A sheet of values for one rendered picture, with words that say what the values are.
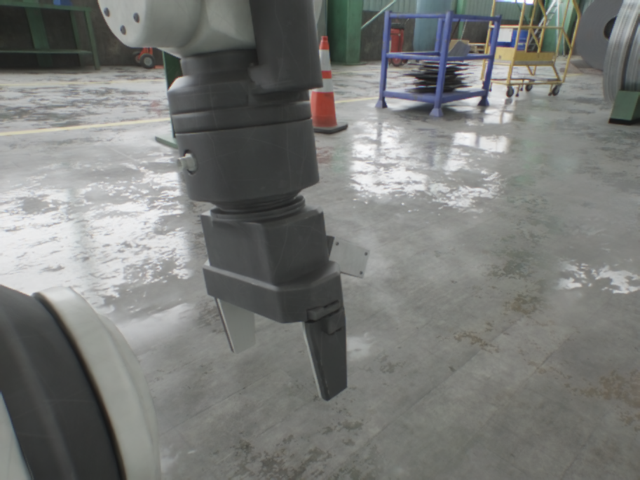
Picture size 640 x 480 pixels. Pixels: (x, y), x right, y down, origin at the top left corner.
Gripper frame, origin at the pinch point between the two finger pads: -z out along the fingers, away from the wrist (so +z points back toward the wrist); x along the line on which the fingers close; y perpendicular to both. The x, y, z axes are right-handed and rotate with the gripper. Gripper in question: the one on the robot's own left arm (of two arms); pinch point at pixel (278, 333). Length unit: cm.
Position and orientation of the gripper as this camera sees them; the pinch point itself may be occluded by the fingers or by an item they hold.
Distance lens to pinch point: 35.8
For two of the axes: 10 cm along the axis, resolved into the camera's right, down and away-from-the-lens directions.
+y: 7.0, -2.7, 6.6
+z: -1.1, -9.5, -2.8
